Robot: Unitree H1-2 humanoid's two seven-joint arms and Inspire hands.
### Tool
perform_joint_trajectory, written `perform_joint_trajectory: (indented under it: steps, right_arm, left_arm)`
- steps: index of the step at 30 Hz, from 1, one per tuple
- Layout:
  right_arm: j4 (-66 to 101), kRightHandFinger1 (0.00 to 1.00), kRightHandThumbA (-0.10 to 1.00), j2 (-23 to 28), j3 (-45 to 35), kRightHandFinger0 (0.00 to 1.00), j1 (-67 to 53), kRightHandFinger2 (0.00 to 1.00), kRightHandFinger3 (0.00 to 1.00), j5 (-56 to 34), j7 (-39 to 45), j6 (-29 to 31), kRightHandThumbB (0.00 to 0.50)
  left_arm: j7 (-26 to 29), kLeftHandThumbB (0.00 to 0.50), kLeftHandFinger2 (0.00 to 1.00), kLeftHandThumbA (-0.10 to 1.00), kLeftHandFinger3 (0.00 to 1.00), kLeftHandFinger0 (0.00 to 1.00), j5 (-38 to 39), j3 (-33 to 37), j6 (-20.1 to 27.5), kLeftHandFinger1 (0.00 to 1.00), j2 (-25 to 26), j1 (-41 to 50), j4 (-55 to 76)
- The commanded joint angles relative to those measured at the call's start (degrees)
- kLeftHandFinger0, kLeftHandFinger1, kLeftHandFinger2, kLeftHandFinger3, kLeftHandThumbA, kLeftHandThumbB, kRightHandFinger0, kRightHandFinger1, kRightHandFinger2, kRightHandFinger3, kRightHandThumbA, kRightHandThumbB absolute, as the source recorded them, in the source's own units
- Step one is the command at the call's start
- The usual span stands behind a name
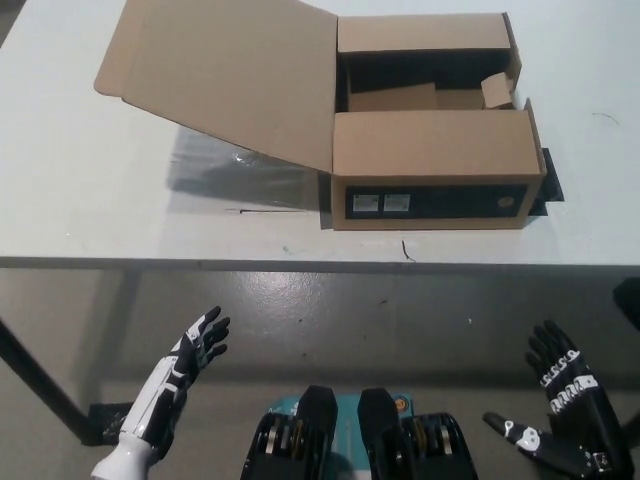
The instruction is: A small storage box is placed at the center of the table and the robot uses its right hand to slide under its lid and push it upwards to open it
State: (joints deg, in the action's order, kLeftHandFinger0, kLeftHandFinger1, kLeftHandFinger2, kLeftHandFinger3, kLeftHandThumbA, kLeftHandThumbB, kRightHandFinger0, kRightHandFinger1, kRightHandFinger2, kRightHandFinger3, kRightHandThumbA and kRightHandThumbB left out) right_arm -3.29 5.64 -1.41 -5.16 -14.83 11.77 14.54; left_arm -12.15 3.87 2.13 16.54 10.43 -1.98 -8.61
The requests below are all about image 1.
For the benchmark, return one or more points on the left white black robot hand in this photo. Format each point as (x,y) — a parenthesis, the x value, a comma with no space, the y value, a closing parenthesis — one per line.
(182,360)

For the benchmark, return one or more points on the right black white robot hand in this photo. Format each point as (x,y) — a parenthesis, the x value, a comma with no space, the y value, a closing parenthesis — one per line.
(580,410)

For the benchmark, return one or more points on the brown cardboard storage box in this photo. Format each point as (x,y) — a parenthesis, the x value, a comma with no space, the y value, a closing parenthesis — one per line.
(430,145)

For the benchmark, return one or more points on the black teal robot torso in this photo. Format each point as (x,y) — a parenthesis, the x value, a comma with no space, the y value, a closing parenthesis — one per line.
(320,415)

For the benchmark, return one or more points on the black table leg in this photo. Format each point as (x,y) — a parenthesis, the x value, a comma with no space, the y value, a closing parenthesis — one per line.
(45,377)

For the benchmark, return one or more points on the transparent plastic sheet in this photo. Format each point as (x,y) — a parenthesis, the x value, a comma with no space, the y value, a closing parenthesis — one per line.
(240,185)

